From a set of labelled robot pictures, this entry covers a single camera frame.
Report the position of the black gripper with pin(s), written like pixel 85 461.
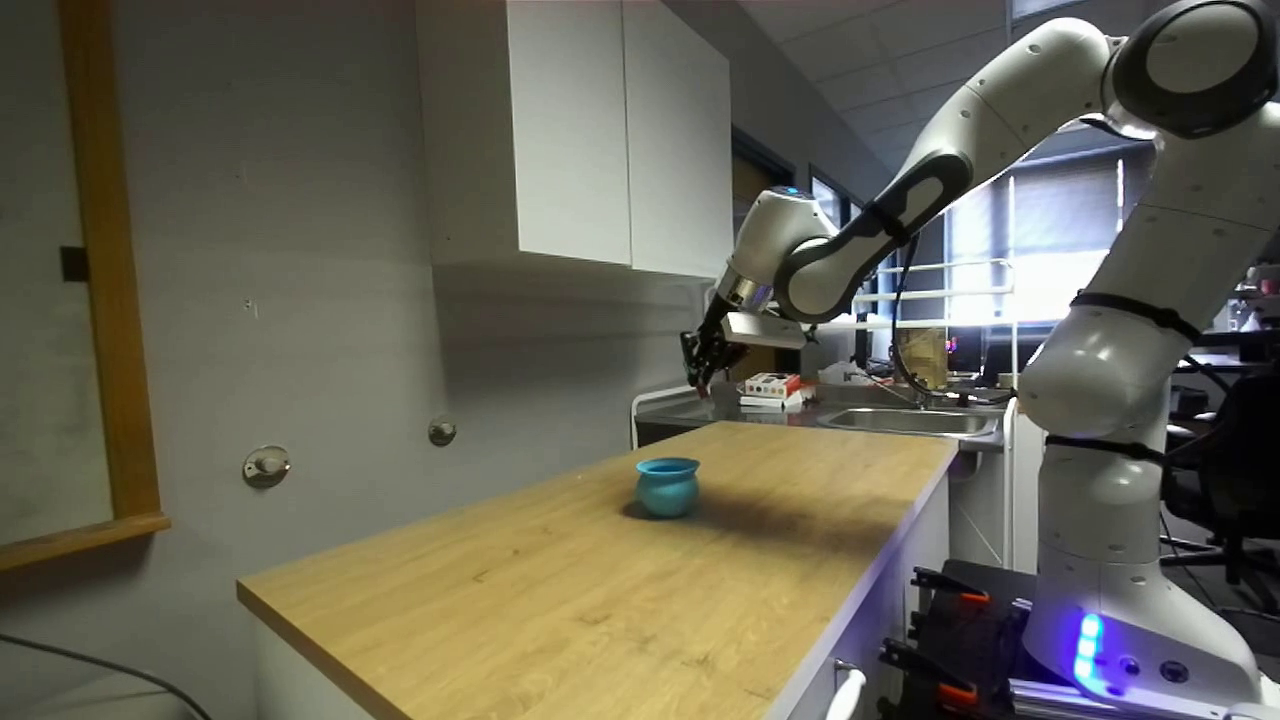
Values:
pixel 719 324

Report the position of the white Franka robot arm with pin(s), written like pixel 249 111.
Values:
pixel 1107 385

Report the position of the small blue bowl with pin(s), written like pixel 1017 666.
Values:
pixel 666 491

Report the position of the red and white box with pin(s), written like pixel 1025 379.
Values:
pixel 778 389

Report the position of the brown wooden door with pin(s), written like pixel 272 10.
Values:
pixel 751 202

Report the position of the wide white cabinet door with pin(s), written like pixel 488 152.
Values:
pixel 678 144

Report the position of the tan jar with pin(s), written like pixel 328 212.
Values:
pixel 921 360

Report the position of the narrow white cabinet door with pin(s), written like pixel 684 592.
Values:
pixel 570 126

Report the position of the black orange clamp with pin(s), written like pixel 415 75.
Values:
pixel 953 591
pixel 933 677

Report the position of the bright window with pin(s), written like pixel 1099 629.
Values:
pixel 1052 252

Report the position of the black office chair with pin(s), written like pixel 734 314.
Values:
pixel 1234 482

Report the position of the wooden framed whiteboard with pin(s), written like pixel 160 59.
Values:
pixel 95 264

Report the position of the small black square clip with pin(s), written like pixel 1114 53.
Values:
pixel 73 262

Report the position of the round metal wall knob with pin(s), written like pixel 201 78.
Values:
pixel 441 434

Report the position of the white wall cabinet body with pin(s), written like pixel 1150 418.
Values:
pixel 465 126

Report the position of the metal wall outlet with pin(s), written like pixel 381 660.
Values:
pixel 267 467

